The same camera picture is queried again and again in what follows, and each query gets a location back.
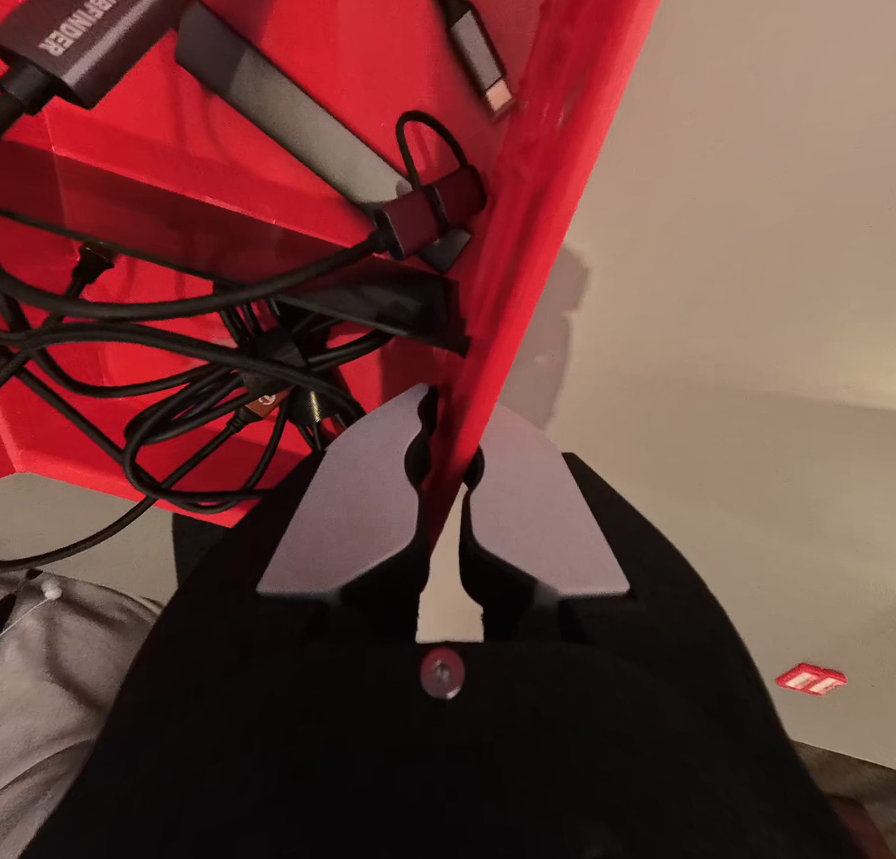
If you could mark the slim grey usb hub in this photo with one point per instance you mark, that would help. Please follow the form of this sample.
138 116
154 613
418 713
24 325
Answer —
280 96

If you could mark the dark grey printed usb hub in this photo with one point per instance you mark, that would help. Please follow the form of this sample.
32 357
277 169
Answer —
84 33

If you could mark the red plastic tray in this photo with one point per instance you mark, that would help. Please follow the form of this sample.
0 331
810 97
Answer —
336 33

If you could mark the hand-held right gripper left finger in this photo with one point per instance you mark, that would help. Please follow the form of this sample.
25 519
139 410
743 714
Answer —
350 516

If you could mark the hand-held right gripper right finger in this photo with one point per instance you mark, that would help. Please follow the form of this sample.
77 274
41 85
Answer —
539 523

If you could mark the person's grey shirt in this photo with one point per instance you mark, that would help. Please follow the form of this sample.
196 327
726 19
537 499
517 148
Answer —
63 677

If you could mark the small red white tag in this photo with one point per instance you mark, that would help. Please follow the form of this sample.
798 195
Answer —
810 680

